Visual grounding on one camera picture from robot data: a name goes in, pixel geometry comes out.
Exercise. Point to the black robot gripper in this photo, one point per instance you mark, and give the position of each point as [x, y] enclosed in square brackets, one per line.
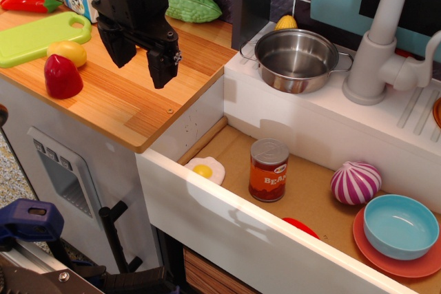
[125, 24]

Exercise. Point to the orange beans can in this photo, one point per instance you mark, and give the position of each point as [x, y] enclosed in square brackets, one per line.
[268, 169]

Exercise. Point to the stainless steel pot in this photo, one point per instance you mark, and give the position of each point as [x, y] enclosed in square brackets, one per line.
[295, 61]

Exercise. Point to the green toy bitter gourd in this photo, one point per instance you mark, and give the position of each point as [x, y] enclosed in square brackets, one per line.
[194, 11]

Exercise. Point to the yellow toy potato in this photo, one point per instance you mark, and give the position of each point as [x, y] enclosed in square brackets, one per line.
[69, 49]

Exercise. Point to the dark red toy pepper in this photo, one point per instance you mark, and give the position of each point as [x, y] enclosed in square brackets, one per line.
[62, 79]

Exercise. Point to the green cutting board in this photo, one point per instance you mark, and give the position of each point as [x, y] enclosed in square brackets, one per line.
[30, 41]

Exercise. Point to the red toy chili pepper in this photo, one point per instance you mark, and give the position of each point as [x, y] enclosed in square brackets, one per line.
[38, 6]

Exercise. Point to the toy fried egg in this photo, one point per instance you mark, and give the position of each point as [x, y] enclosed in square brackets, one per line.
[208, 168]

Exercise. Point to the grey oven control panel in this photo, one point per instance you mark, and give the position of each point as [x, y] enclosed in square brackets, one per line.
[61, 176]

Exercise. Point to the yellow toy corn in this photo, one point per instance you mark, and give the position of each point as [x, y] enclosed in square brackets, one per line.
[286, 22]

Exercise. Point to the blue clamp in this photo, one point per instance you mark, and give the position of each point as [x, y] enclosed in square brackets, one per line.
[30, 221]

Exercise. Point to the red toy item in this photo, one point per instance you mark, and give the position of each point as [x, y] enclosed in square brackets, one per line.
[303, 227]

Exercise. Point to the grey toy faucet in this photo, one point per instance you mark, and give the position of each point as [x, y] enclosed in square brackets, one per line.
[376, 64]

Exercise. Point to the purple striped toy onion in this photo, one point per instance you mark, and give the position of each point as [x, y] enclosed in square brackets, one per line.
[355, 183]

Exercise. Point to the orange plate at edge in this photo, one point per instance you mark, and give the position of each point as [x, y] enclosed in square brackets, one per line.
[437, 112]

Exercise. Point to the light blue bowl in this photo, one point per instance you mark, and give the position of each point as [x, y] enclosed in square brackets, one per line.
[400, 227]

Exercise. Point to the coral red plate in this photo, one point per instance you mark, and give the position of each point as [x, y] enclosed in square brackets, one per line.
[427, 265]

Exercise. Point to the black oven door handle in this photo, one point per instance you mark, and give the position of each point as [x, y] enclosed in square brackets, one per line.
[108, 218]

